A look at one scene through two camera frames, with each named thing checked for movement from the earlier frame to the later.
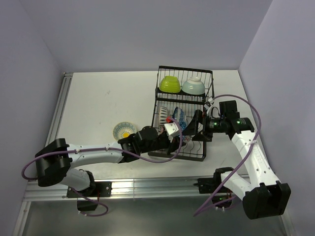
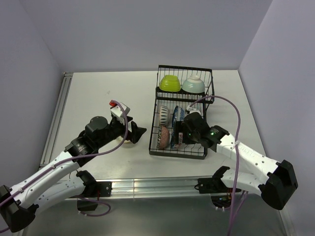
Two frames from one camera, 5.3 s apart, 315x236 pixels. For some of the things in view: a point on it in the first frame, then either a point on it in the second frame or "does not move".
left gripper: [173, 144] -> [135, 133]
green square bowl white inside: [170, 84] does not move
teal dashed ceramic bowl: [193, 86] does not move
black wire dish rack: [180, 93] does not move
